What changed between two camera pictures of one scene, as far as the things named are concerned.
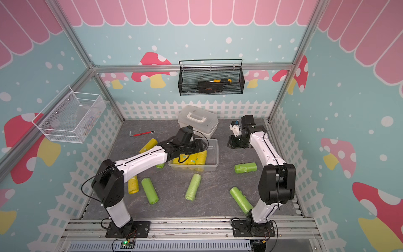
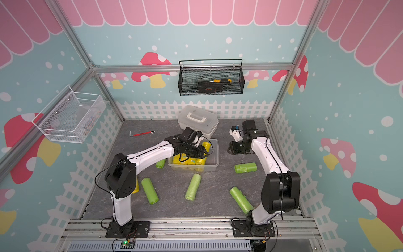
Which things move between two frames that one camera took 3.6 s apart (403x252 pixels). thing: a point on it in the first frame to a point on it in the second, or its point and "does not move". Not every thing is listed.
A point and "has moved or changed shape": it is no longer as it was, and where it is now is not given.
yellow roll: [133, 186] does not move
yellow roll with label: [176, 160] does not move
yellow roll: [201, 158] does not move
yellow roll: [148, 145] has moved or changed shape
